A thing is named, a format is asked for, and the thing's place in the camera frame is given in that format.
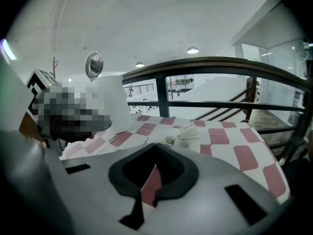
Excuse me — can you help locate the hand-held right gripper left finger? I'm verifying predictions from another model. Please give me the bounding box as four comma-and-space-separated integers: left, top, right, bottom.
61, 142, 157, 235

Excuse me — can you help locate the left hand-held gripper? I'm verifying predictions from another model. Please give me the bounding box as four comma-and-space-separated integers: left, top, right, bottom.
25, 69, 112, 156

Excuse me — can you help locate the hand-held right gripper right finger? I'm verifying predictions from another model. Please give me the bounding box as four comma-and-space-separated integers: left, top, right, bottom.
136, 142, 289, 235

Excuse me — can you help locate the white plastic pitcher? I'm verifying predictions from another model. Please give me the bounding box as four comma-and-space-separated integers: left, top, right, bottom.
84, 50, 134, 135

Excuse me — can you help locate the person's left forearm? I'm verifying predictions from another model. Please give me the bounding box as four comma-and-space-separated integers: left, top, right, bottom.
18, 111, 47, 148

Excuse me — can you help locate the distant black railing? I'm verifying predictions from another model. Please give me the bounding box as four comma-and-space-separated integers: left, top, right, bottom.
123, 83, 156, 98

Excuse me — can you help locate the small white plate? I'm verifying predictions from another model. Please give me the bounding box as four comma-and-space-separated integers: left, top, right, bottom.
165, 131, 201, 154

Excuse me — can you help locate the red and white checkered tablecloth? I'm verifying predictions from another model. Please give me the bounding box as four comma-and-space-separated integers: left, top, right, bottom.
61, 115, 291, 206

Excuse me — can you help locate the brown wooden coat rack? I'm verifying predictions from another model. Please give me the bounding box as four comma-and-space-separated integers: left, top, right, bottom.
50, 56, 59, 79

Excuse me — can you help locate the black metal railing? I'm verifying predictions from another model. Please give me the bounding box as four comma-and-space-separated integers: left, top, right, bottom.
122, 56, 312, 162

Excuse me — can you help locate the long ceiling light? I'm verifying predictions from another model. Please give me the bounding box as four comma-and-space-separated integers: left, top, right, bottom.
0, 38, 17, 61

